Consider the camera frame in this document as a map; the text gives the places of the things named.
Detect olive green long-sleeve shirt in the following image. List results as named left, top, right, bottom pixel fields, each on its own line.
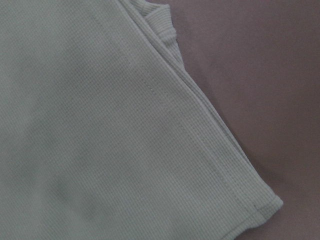
left=0, top=0, right=283, bottom=240

